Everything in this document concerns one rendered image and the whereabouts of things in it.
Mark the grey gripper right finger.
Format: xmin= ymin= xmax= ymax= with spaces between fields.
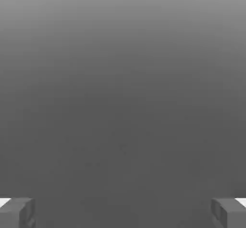
xmin=210 ymin=197 xmax=246 ymax=228

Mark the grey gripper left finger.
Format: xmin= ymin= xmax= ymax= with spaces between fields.
xmin=0 ymin=197 xmax=37 ymax=228

